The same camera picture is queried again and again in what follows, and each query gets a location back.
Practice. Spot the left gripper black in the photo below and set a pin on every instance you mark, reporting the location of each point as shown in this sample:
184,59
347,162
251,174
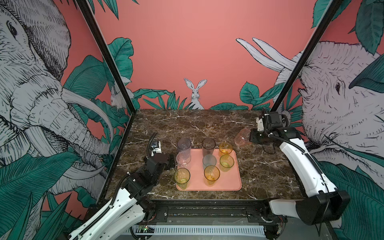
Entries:
172,163

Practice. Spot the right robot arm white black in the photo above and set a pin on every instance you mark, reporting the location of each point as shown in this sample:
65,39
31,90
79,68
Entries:
316,184

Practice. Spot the dark brown glass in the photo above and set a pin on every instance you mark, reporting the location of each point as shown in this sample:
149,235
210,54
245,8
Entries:
208,146

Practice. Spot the left black frame post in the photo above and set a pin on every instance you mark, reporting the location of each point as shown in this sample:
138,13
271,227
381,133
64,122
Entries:
97,34

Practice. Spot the pink square tray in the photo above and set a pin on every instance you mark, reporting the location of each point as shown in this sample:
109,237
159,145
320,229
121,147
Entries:
228,181

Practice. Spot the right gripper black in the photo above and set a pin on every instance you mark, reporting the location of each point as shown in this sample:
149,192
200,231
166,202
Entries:
252,136

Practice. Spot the white perforated strip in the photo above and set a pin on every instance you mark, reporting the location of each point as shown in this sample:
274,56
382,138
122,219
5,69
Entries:
170,230

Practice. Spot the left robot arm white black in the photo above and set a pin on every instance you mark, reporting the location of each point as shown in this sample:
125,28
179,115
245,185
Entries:
129,204

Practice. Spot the pink glass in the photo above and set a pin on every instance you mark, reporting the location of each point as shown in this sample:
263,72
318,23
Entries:
243,137

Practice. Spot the clear short glass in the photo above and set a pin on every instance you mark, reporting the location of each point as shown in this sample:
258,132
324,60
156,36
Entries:
183,159

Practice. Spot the orange yellow glass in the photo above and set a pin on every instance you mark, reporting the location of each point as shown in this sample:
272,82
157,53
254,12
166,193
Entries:
225,148

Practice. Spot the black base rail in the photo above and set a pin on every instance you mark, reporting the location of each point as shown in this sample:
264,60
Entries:
262,212

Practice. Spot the black frame post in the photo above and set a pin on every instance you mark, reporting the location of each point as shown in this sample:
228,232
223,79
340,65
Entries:
97,34
325,20

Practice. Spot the right black frame post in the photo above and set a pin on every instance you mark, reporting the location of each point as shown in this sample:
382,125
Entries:
325,20

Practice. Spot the clear bluish tall glass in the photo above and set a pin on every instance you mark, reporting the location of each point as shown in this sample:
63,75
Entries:
184,147

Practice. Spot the tall yellow glass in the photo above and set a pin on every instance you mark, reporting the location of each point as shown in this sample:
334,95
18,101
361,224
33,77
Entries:
211,174

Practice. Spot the frosted teal glass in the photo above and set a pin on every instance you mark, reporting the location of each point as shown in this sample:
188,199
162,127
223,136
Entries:
209,160

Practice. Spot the light green glass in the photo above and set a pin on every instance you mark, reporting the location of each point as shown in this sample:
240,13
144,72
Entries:
226,163
182,177

